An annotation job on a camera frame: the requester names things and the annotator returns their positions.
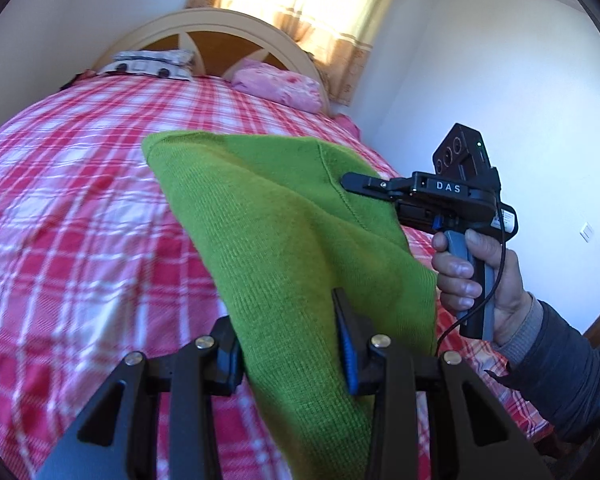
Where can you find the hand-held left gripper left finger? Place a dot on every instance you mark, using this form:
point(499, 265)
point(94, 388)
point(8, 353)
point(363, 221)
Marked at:
point(225, 355)

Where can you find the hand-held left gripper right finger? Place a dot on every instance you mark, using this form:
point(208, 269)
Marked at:
point(347, 355)

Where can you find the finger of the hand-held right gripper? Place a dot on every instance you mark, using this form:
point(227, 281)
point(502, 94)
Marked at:
point(370, 185)

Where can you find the green knitted sweater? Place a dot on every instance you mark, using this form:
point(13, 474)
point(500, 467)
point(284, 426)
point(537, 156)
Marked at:
point(290, 240)

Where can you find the person's right forearm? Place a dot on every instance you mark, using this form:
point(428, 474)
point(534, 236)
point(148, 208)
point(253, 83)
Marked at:
point(565, 370)

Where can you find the person's right hand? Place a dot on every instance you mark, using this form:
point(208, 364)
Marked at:
point(510, 285)

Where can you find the pink pillow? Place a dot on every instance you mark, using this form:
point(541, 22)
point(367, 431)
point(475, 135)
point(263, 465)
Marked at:
point(280, 85)

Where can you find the beige floral curtain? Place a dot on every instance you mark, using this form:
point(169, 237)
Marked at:
point(325, 5)

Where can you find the cream wooden headboard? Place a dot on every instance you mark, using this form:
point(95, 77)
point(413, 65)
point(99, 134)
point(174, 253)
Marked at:
point(260, 25)

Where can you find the red plaid bed blanket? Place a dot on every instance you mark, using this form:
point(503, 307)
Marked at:
point(80, 185)

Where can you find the white patterned pillow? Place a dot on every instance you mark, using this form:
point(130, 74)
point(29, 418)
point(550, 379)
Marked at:
point(145, 62)

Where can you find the white wall socket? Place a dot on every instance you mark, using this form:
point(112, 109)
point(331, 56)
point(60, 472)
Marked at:
point(587, 231)

